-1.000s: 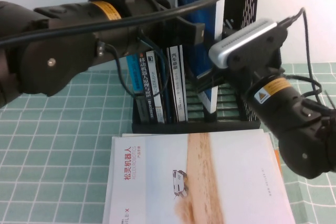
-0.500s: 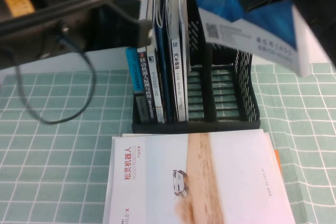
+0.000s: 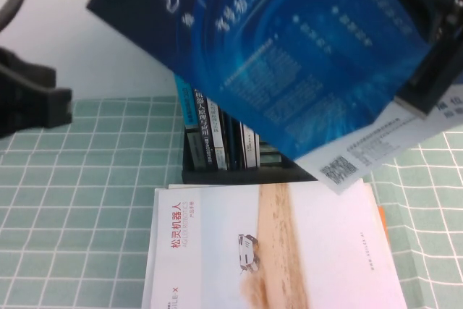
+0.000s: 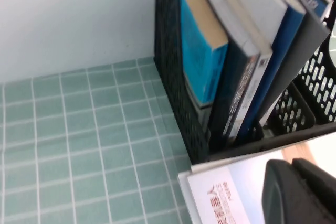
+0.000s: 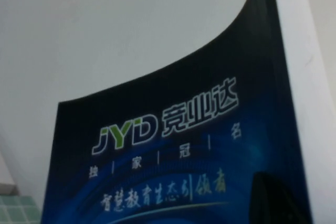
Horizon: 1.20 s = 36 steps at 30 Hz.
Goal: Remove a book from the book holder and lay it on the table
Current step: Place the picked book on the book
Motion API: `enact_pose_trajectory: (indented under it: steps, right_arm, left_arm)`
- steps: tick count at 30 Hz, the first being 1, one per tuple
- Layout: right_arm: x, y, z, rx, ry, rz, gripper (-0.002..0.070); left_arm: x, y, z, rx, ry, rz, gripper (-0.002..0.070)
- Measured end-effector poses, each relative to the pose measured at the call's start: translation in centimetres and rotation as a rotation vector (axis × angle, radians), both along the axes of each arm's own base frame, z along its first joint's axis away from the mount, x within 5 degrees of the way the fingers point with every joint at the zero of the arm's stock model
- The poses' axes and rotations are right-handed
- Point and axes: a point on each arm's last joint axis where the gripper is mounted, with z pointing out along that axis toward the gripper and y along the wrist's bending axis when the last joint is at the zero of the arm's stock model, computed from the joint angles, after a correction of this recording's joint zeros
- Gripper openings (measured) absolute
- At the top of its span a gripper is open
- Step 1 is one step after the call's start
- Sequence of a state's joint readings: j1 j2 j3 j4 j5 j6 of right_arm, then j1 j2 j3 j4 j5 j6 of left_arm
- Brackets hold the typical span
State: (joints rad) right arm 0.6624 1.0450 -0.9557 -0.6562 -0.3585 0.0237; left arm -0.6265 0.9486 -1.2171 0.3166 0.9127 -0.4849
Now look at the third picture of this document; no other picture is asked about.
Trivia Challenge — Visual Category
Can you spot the white spine Chinese title book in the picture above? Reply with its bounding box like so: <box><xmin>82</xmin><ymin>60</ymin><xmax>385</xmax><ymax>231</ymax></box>
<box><xmin>192</xmin><ymin>87</ymin><xmax>221</xmax><ymax>172</ymax></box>

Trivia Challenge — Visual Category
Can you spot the white spine car book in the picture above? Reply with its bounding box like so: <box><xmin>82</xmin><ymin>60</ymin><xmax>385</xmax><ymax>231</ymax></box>
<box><xmin>241</xmin><ymin>122</ymin><xmax>260</xmax><ymax>169</ymax></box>

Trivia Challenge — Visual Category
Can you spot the grey spine book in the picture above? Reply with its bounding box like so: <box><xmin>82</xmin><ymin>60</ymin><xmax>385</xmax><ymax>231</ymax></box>
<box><xmin>208</xmin><ymin>103</ymin><xmax>229</xmax><ymax>172</ymax></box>

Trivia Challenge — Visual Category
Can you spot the cyan spine book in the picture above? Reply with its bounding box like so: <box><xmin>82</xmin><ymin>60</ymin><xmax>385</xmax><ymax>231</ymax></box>
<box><xmin>174</xmin><ymin>74</ymin><xmax>208</xmax><ymax>172</ymax></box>

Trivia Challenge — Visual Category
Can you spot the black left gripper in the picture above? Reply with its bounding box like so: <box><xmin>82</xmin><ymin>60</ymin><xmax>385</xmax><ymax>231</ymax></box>
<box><xmin>0</xmin><ymin>47</ymin><xmax>74</xmax><ymax>140</ymax></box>

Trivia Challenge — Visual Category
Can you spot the AgileX robotics brochure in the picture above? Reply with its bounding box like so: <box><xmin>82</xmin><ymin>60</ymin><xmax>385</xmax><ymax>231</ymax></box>
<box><xmin>142</xmin><ymin>180</ymin><xmax>410</xmax><ymax>309</ymax></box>

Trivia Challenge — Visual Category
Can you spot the black plastic book holder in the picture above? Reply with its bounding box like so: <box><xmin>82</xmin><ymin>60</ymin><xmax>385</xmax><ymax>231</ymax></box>
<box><xmin>179</xmin><ymin>122</ymin><xmax>321</xmax><ymax>185</ymax></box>

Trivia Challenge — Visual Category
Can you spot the green checked tablecloth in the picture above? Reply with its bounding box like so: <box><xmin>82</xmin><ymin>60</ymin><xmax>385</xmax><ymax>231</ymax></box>
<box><xmin>0</xmin><ymin>96</ymin><xmax>463</xmax><ymax>309</ymax></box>

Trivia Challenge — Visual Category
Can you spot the orange book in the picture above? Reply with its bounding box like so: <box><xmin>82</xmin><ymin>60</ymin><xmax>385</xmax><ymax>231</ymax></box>
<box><xmin>376</xmin><ymin>204</ymin><xmax>391</xmax><ymax>248</ymax></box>

